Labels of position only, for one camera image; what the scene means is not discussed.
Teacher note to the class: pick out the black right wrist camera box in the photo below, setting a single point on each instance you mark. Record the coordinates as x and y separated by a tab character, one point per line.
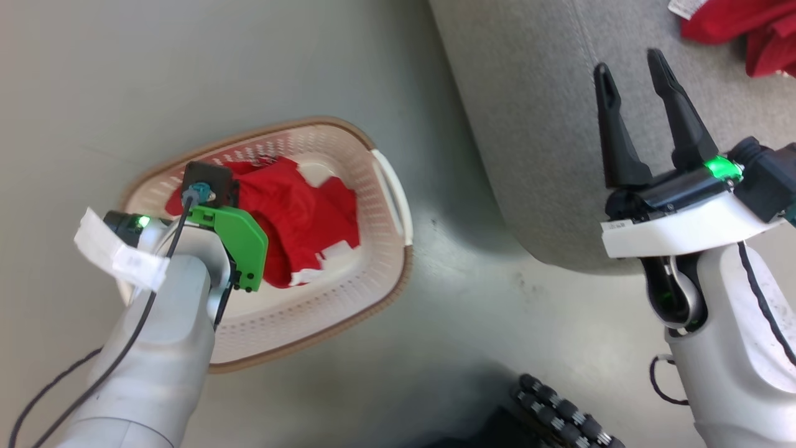
771	180

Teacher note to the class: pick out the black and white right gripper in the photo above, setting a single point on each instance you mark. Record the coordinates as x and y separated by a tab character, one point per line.
678	230

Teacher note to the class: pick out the white paper label tag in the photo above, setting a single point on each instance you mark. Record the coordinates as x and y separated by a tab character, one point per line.
118	255

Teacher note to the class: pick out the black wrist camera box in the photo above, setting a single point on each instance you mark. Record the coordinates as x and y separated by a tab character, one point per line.
217	177
771	180

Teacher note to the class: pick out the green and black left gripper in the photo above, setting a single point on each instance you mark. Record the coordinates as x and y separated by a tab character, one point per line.
239	239

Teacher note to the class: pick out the grey fabric sofa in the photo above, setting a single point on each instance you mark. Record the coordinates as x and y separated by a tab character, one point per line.
535	124

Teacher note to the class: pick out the red garment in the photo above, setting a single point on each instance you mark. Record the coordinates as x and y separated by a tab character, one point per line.
734	22
298	211

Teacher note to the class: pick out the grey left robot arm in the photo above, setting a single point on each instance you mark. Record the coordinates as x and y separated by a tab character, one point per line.
155	348

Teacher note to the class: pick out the beige perforated laundry basket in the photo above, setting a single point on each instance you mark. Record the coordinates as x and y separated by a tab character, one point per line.
348	292

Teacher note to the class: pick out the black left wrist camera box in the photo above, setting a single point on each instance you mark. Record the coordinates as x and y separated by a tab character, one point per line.
217	177

